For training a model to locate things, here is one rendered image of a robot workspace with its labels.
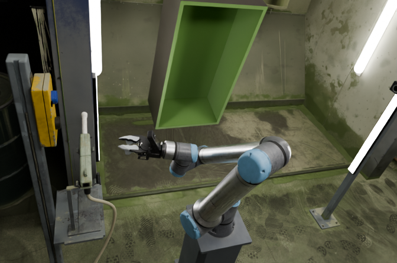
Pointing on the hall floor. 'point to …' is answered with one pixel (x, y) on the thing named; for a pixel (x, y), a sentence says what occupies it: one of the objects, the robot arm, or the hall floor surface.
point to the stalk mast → (33, 149)
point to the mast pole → (351, 178)
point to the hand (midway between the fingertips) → (121, 142)
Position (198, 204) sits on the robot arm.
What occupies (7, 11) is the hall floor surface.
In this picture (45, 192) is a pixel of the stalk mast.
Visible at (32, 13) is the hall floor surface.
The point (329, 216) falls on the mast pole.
